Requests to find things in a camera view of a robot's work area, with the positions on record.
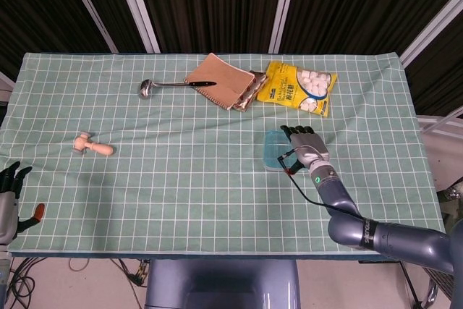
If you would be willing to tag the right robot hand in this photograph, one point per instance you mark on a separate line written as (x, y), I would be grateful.
(311, 146)

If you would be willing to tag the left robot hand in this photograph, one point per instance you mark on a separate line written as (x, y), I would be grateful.
(8, 215)

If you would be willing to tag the translucent blue plastic lid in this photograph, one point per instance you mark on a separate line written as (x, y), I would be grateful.
(275, 150)

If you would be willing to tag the clear plastic container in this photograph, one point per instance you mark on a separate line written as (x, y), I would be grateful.
(269, 169)

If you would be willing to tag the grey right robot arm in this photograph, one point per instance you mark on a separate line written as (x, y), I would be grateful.
(336, 193)

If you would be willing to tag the yellow marshmallow bag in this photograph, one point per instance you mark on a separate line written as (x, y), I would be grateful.
(282, 92)

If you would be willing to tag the red silver snack packet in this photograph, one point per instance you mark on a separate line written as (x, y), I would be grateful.
(249, 97)

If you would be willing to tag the brown spiral notebook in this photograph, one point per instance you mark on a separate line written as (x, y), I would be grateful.
(220, 77)

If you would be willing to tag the small wooden toy hammer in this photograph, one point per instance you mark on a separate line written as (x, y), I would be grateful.
(101, 149)

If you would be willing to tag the white side stand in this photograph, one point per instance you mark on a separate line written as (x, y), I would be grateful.
(445, 150)

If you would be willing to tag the green white checked tablecloth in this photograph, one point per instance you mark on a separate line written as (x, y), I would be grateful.
(144, 197)

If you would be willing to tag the silver metallic object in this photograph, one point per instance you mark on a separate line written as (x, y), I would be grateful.
(454, 193)

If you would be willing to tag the black pleated curtain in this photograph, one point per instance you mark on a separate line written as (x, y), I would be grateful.
(217, 5)

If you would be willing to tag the grey robot torso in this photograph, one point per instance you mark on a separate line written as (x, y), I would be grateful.
(202, 280)

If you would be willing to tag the aluminium frame post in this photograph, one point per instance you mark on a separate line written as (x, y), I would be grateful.
(430, 32)
(284, 5)
(89, 5)
(137, 5)

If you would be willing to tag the chrome metal bracket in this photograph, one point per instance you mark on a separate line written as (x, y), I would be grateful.
(431, 292)

